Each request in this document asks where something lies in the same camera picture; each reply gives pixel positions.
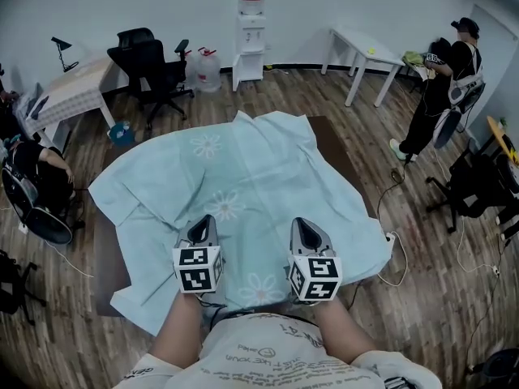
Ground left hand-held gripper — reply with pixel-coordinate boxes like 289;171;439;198
172;214;225;295

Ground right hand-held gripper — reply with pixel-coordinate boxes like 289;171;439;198
286;216;344;302

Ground light blue floral tablecloth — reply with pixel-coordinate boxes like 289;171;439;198
88;110;395;337

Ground person's right forearm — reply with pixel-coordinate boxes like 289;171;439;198
314;297;380;366

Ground person's left forearm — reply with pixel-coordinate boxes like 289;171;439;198
148;289;212;370

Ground person's white printed shirt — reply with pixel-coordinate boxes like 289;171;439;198
121;312;435;389

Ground teal bin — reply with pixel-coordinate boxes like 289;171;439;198
108;122;135;145

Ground clear water jug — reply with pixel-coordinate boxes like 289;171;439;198
195;46;223;93
184;49;204;91

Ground black office chair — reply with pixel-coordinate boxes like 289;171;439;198
107;27;195;131
425;147;519;234

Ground white water dispenser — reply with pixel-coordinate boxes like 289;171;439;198
232;14;268;92

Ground white table with checked cloth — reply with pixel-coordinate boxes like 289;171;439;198
24;57;118;145

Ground black chair base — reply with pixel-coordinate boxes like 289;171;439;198
0;249;48;327

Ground small white table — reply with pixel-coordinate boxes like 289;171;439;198
320;28;406;109

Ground yellow-green cloth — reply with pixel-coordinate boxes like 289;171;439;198
402;50;427;71

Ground yellow round table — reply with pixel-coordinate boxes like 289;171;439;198
486;115;519;165

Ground black desk lamp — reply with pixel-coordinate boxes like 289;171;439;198
50;36;80;74

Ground black floor cable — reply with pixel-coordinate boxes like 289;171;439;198
376;162;409;234

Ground white floor cable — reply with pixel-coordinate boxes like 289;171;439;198
376;233;409;288

